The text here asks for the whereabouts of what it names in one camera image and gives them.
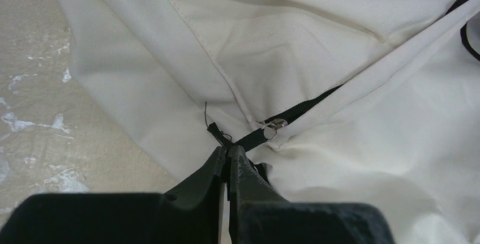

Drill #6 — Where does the beige canvas backpack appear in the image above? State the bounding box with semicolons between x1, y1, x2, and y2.
59;0;479;243

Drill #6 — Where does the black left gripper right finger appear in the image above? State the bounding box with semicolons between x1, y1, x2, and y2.
228;146;394;243

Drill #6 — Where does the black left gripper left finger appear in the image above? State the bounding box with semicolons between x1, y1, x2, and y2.
1;147;225;243

